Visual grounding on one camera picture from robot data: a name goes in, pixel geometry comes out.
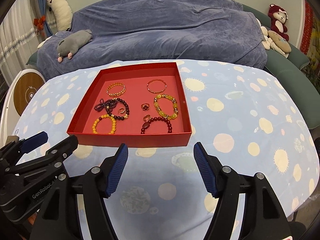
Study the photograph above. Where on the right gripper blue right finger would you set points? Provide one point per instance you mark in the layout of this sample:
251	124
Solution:
223	183

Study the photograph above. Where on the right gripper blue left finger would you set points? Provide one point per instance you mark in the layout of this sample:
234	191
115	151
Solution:
98	184

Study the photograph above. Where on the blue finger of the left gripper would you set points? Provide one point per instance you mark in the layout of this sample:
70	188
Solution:
59	152
16	148

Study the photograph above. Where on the dark garnet bead strand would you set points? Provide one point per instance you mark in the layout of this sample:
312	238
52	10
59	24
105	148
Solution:
107	105

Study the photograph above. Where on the thin gold bangle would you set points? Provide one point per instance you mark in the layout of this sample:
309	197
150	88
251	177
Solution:
156	86

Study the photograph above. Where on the planet print blue sheet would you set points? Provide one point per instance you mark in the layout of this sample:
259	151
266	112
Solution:
240	114

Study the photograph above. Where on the red shallow cardboard box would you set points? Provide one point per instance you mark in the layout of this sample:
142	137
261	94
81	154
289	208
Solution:
140	118

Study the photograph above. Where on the grey mouse plush toy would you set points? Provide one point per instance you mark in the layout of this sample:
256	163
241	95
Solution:
70	45

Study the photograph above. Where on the beige cookie plush cushion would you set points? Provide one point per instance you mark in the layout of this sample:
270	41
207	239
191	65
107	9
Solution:
280	42

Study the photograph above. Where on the white sheep plush toy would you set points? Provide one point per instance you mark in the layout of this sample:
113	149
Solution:
62	12

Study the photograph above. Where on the blue grey blanket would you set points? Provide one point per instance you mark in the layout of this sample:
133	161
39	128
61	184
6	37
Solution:
133	30

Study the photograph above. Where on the red monkey plush toy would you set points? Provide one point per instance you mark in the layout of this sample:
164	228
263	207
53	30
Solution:
278	18

